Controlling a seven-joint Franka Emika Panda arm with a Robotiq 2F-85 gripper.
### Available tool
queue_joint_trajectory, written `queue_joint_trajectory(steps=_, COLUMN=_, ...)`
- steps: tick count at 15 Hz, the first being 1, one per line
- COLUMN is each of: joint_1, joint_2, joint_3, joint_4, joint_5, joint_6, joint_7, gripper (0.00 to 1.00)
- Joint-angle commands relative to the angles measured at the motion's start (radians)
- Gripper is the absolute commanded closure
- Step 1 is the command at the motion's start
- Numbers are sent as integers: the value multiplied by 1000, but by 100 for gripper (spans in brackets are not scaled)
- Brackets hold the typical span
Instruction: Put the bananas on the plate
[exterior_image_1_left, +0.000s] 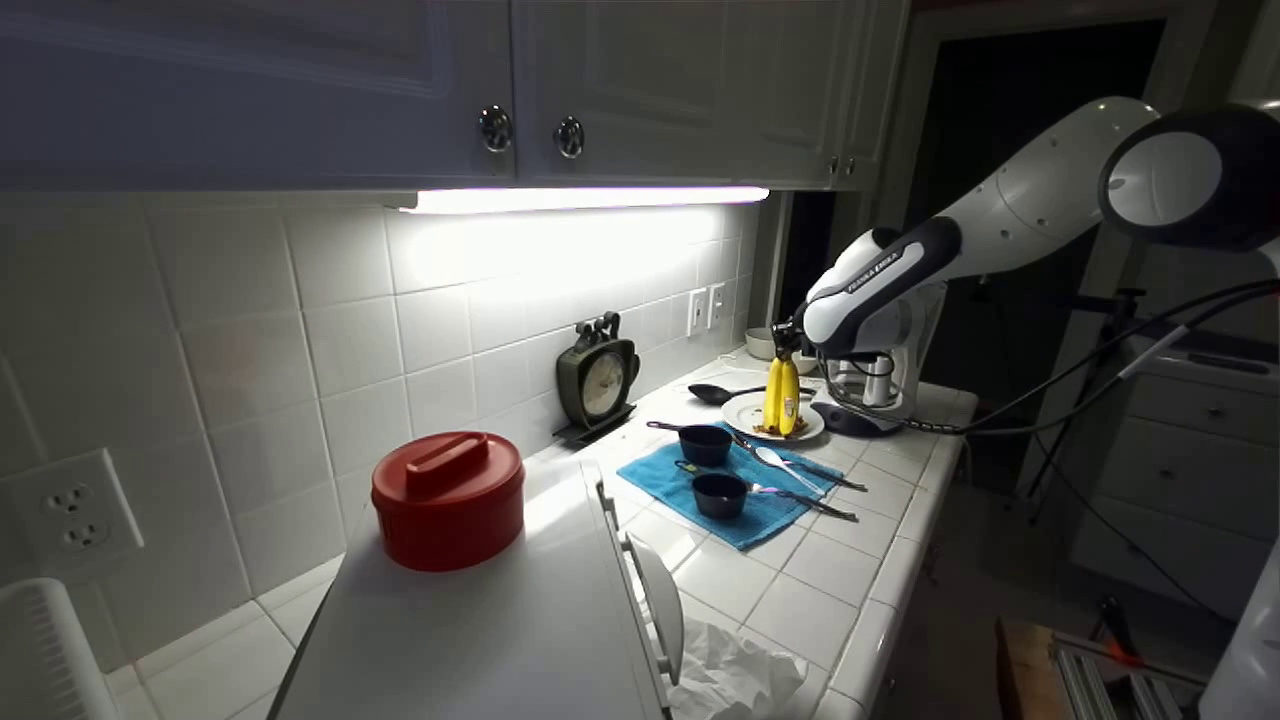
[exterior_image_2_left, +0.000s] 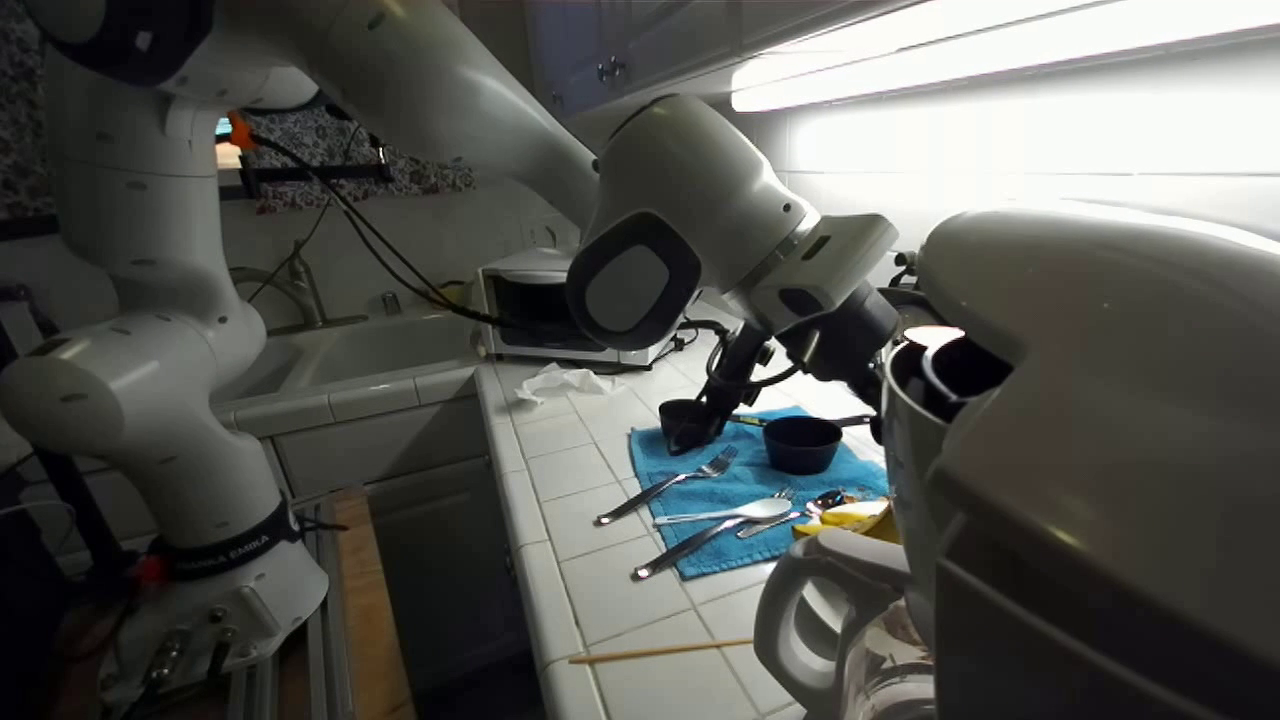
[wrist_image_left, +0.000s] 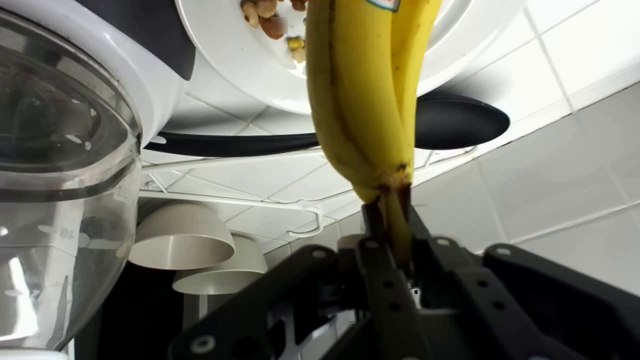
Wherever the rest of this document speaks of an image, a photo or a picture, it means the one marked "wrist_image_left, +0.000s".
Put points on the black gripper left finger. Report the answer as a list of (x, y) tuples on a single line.
[(391, 313)]

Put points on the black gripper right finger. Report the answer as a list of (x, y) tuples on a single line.
[(507, 306)]

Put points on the yellow banana bunch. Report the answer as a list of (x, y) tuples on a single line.
[(361, 100)]

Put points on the white round plate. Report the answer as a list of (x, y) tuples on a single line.
[(232, 52)]

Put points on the white round cup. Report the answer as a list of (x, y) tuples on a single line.
[(181, 236), (231, 272)]

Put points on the brown food bits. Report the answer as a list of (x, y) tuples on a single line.
[(271, 23)]

